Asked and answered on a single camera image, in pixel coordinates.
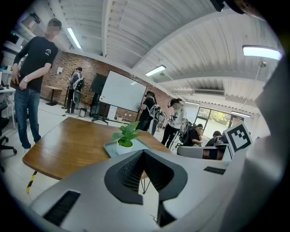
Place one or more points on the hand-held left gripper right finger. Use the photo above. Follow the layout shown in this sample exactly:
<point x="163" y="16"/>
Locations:
<point x="199" y="192"/>

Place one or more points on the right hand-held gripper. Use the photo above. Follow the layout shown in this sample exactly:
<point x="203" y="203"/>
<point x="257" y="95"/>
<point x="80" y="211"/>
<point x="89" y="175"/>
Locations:
<point x="238" y="138"/>

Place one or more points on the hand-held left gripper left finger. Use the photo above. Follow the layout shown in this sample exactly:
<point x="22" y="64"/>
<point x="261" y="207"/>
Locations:
<point x="90" y="199"/>

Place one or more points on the grey-green tray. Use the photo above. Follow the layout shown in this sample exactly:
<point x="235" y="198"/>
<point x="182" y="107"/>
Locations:
<point x="111" y="148"/>

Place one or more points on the green potted plant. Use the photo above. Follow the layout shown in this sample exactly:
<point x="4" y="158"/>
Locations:
<point x="124" y="147"/>

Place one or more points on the person's white shirt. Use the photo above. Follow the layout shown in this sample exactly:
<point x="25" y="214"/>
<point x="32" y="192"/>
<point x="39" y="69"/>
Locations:
<point x="267" y="158"/>

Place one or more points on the steel trash can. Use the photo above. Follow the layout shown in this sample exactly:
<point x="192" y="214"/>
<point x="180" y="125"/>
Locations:
<point x="83" y="112"/>

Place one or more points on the ceiling light bar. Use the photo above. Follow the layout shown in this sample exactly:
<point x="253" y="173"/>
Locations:
<point x="155" y="70"/>
<point x="261" y="52"/>
<point x="74" y="38"/>

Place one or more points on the black pole stand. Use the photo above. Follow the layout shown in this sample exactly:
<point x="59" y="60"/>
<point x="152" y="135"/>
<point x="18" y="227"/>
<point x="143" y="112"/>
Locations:
<point x="68" y="95"/>

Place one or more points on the black office chair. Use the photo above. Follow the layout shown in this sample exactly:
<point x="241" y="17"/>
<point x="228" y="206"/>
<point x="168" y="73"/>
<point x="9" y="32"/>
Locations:
<point x="4" y="127"/>

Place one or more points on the large whiteboard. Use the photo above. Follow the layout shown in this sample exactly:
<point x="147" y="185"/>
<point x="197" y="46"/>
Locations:
<point x="123" y="90"/>

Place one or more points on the small wooden high table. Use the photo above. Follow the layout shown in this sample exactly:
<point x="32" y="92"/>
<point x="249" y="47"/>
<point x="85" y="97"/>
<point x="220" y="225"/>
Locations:
<point x="53" y="88"/>

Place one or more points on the black screen on stand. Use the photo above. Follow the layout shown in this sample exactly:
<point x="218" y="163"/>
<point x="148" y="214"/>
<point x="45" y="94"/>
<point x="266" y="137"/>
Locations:
<point x="98" y="82"/>

